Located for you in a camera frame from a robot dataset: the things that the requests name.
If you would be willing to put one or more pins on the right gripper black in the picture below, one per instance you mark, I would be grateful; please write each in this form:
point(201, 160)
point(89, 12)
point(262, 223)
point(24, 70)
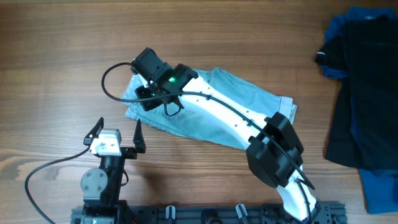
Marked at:
point(149, 103)

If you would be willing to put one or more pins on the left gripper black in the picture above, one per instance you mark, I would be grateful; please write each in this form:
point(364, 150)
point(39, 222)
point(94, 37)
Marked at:
point(129, 153)

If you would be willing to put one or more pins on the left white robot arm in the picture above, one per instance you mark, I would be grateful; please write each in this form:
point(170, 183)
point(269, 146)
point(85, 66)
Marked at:
point(101, 186)

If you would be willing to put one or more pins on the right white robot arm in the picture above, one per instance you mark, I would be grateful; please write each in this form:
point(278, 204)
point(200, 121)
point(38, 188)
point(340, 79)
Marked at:
point(273, 149)

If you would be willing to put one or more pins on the black folded garment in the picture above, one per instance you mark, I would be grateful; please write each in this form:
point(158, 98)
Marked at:
point(363, 55)

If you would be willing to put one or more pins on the blue folded garment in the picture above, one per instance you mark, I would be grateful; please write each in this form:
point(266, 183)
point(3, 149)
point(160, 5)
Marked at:
point(380, 186)

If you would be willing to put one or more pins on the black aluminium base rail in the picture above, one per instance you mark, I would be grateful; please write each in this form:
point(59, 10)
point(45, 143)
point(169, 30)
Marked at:
point(265, 214)

